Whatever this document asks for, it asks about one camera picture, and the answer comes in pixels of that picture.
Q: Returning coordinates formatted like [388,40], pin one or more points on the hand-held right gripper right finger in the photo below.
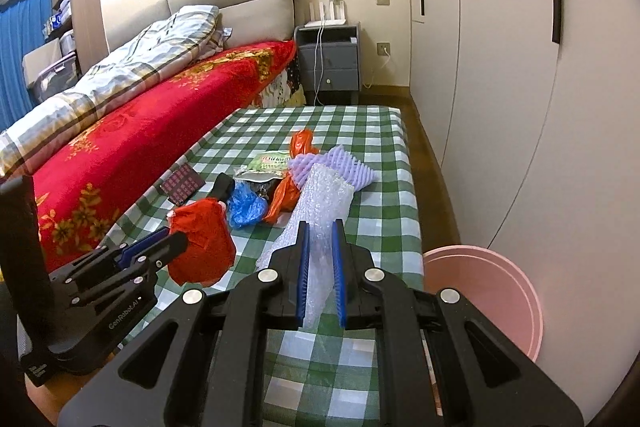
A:
[339,279]

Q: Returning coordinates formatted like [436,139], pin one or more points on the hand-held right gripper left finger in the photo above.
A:
[300,279]

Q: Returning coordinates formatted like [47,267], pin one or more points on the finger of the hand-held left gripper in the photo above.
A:
[145,243]
[162,252]

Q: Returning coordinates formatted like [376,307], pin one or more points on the red plastic bag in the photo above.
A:
[205,247]

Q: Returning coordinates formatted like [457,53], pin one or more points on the dark red patterned packet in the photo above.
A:
[181,184]

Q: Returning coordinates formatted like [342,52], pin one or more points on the orange plastic bag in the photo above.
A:
[282,199]

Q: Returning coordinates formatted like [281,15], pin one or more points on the clear bubble wrap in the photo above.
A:
[322,197]

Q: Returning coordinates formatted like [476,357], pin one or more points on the black plastic bag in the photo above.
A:
[222,186]

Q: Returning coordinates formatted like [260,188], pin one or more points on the blue plastic bag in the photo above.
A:
[245,207]

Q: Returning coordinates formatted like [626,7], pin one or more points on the purple foam net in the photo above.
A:
[350,169]

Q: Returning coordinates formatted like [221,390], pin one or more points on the pink plastic bin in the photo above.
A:
[480,292]

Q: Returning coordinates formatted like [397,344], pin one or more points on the red floral blanket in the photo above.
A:
[150,142]

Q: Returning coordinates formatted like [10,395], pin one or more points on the green snack packet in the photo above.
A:
[265,164]

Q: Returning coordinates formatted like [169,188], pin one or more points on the green checked tablecloth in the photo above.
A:
[360,142]

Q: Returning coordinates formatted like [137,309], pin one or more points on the plaid quilt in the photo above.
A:
[125,67]

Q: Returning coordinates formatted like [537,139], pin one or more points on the clear storage box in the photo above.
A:
[55,74]

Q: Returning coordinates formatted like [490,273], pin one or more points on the floral bed sheet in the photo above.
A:
[285,87]

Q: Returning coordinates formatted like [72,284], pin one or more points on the grey nightstand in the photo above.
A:
[340,57]

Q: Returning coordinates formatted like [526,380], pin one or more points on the blue curtain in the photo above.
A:
[20,47]

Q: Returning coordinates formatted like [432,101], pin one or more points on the wooden shelf unit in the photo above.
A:
[85,7]

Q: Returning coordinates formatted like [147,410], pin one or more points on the white wardrobe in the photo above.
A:
[495,82]

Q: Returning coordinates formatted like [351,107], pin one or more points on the white router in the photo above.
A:
[327,22]

